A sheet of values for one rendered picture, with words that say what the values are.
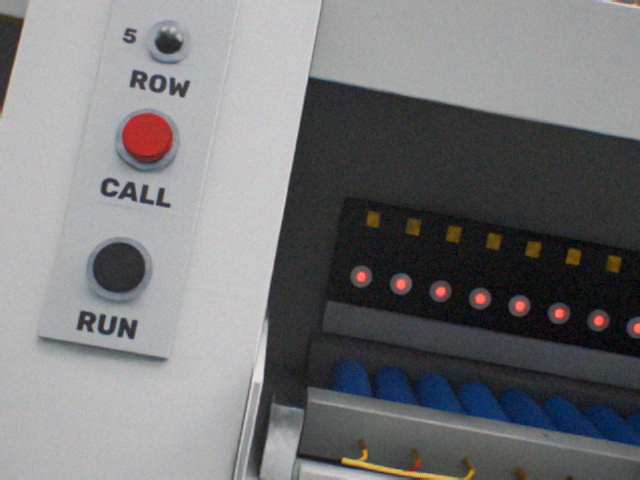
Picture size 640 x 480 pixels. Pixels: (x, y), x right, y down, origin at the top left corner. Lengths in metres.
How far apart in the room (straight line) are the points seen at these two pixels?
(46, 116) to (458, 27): 0.14
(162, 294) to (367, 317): 0.19
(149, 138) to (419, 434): 0.15
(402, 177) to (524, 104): 0.19
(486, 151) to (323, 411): 0.22
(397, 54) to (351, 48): 0.02
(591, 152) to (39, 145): 0.33
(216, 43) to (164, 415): 0.12
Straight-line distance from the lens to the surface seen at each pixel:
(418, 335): 0.48
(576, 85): 0.35
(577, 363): 0.50
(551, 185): 0.55
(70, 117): 0.32
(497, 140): 0.54
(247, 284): 0.31
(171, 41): 0.32
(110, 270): 0.30
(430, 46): 0.34
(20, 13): 0.35
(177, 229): 0.31
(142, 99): 0.32
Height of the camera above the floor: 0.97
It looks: 11 degrees up
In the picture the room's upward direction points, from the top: 10 degrees clockwise
